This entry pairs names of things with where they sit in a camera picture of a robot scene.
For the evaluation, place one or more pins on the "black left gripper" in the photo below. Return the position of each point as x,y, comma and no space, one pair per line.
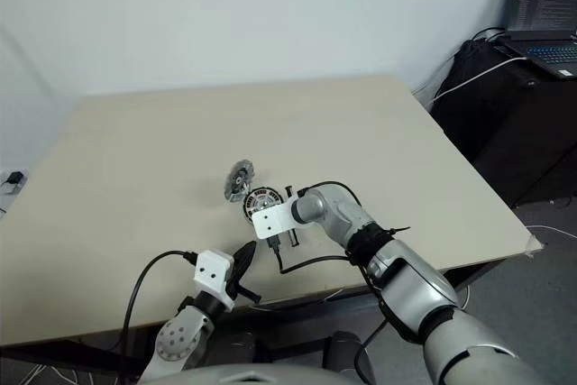
233,286

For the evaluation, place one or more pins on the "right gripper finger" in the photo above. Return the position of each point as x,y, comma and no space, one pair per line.
294,238
289,192

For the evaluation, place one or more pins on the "black rotor with silver spokes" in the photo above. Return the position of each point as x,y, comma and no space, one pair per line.
247,205

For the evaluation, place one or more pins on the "finned silver motor cap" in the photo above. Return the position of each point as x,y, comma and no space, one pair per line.
236,180

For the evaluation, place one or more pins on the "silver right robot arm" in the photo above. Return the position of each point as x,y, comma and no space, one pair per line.
405,286

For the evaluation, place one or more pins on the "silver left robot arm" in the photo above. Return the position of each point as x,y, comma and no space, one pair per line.
180,340

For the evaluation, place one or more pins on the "copper wound stator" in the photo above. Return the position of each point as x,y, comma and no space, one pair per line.
266,199

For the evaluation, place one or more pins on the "grey robot torso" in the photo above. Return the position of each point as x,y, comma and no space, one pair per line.
293,373

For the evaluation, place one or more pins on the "dark rounded shape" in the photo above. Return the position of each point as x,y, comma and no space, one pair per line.
347,353

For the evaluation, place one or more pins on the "black cabinet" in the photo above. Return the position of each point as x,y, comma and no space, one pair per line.
509,132

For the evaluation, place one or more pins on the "clear tape on table corner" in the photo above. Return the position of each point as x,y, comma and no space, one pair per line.
535,247

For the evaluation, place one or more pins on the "black power adapter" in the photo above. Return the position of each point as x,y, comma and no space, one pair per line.
16,177

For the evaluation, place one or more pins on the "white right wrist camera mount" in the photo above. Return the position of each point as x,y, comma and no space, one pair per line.
270,220

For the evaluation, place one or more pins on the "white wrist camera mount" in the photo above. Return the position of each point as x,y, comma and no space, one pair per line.
270,220
212,270

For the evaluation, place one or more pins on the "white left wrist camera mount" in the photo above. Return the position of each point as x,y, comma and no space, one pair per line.
212,270

